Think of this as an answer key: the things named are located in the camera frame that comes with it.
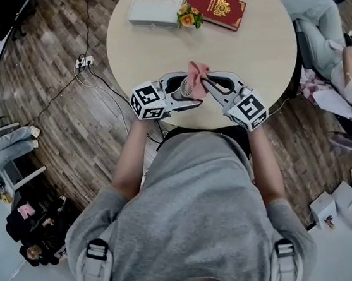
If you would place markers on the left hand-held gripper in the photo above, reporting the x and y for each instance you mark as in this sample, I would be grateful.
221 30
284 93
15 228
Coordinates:
148 103

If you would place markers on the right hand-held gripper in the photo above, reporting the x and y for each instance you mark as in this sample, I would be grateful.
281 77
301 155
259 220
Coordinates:
248 112

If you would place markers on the white handheld fan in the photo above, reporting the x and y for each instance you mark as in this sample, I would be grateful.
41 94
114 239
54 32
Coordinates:
186 88

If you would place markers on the person's left forearm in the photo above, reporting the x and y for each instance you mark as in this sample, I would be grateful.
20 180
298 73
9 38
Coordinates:
132 160

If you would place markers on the person's right forearm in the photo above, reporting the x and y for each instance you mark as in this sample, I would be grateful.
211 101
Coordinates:
264 170

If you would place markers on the orange flowers in pot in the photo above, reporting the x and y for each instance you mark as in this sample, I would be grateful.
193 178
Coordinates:
188 18

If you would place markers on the red book gold print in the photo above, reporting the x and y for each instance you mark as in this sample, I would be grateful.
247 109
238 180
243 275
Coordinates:
216 9

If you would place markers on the flat white box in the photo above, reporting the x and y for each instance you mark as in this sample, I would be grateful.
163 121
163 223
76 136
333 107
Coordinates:
155 11

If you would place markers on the pink checked cloth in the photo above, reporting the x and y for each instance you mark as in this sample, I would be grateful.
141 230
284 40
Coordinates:
311 86

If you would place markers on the white power strip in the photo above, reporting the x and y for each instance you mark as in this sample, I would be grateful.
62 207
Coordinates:
85 62

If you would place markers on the person's grey shirt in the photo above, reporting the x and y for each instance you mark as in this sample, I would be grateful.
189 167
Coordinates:
194 221

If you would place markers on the white printed carton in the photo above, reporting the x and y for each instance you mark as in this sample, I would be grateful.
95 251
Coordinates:
323 209

